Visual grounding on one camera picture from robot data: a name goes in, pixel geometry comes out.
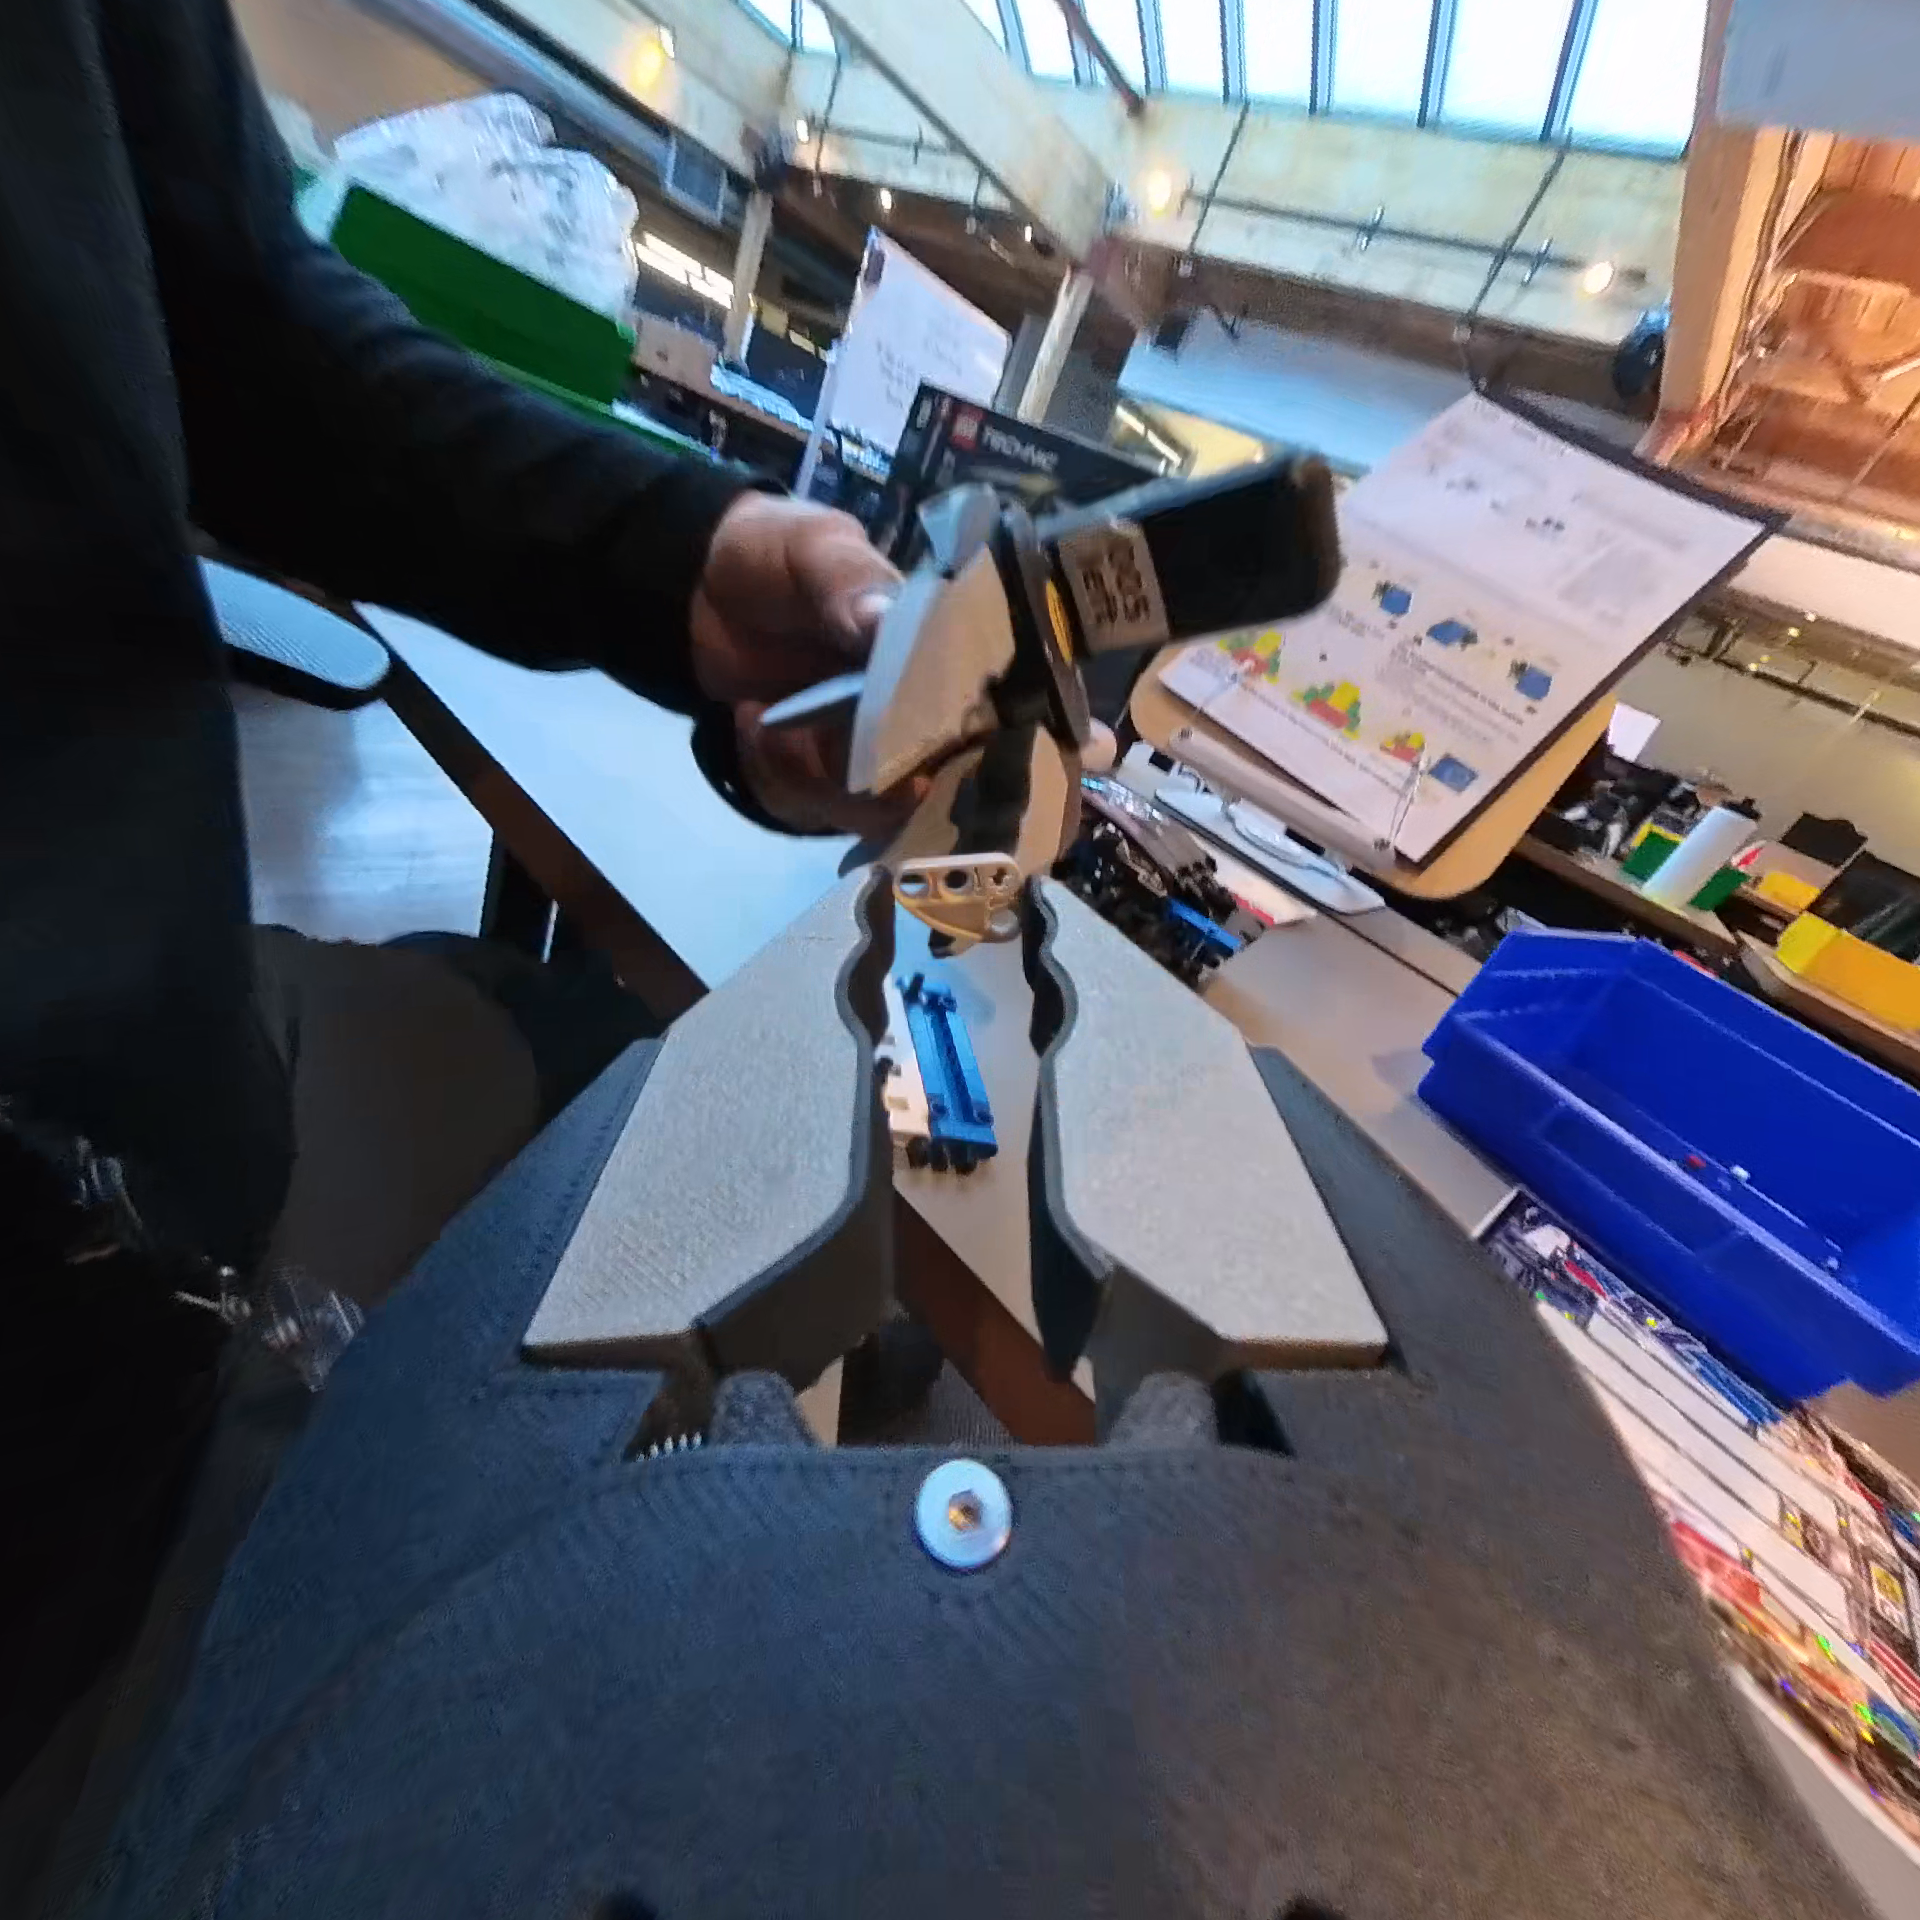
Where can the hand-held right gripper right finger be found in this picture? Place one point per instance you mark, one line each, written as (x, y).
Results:
(1200, 1184)

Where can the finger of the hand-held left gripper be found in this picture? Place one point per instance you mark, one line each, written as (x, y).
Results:
(960, 810)
(937, 674)

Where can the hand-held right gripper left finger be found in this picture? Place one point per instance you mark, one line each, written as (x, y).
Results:
(704, 1184)

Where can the white toy brick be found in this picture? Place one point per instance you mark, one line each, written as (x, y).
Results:
(960, 885)

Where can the blue and white brick panel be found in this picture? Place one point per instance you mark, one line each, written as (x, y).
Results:
(944, 1066)

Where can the person's left forearm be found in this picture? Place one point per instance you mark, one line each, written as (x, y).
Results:
(493, 481)

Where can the grey desk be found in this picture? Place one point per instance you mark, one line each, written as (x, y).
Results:
(1349, 1019)

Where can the person's left hand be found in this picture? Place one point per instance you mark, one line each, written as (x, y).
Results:
(780, 600)

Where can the toy brick car chassis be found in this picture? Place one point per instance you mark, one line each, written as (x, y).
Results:
(1154, 900)

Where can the toy car set box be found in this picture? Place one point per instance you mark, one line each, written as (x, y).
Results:
(1020, 450)

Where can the printed instruction sheet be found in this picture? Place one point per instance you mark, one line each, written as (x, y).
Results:
(1470, 600)

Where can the whiteboard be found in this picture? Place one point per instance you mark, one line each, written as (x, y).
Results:
(914, 346)

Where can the blue plastic bin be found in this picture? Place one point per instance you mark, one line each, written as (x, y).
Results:
(1680, 1141)

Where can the white cylinder bottle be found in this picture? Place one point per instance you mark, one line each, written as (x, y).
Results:
(1698, 855)

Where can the green plastic bin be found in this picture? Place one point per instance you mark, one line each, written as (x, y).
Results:
(480, 299)

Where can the holographic sticker sheet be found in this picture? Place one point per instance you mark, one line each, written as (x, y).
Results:
(1723, 1499)

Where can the black office chair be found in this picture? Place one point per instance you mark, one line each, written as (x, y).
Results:
(299, 628)

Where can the clear plastic bag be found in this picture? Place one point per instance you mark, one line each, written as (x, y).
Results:
(509, 181)

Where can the yellow plastic bin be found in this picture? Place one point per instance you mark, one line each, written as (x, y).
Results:
(1851, 968)

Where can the person's dark clothing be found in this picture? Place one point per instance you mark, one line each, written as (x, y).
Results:
(120, 749)

